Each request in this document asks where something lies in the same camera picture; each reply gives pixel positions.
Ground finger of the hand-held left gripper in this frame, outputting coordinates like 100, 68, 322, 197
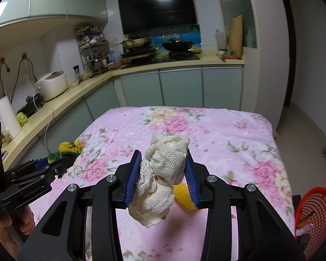
0, 158, 77, 215
4, 158, 53, 185

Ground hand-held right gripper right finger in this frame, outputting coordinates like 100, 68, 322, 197
185, 149, 306, 261

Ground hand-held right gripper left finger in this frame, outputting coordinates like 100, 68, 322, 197
18, 149, 142, 261

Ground yellow green knitted scrubber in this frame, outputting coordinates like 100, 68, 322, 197
47, 141, 85, 165

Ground cream mesh cloth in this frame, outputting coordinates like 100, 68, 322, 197
128, 133, 191, 228

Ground red plastic mesh basket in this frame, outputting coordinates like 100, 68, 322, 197
295, 187, 326, 261

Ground person's left forearm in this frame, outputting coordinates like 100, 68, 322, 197
0, 238, 20, 261

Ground person's left hand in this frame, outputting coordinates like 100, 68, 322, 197
0, 205, 36, 241

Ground yellow foam sheet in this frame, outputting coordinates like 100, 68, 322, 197
173, 182, 197, 210

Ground white electric kettle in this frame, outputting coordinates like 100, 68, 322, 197
0, 96, 22, 139

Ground pink floral blanket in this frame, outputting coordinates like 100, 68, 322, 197
27, 105, 294, 261

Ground yellow round scrubber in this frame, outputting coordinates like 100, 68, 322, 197
17, 112, 29, 127

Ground black small appliance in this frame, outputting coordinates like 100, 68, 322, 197
16, 93, 45, 117

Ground white rice cooker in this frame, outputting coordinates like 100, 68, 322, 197
34, 71, 69, 102

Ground grey base cabinets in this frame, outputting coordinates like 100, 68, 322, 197
24, 65, 243, 153

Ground black stool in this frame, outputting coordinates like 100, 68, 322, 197
292, 194, 302, 215

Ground beige kitchen counter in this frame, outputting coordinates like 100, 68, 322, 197
1, 52, 245, 164

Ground metal spice rack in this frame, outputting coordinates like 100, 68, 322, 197
75, 27, 112, 74

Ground black gas stove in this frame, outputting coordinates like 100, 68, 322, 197
121, 49, 201, 62

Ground black wok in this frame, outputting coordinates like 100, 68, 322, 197
161, 40, 195, 53

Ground golden frying pan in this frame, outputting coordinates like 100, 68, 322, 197
122, 37, 152, 50

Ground white plastic bottle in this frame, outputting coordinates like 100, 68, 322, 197
215, 29, 226, 51

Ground wooden cutting board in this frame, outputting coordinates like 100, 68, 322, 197
228, 15, 243, 57

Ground grey upper cabinet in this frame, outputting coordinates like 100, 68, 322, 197
0, 0, 109, 32

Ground dark wooden door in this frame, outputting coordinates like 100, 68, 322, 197
280, 0, 294, 108

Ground black range hood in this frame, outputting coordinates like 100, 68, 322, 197
118, 0, 198, 35

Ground frosted glass panel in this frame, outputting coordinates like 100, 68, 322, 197
215, 0, 257, 49

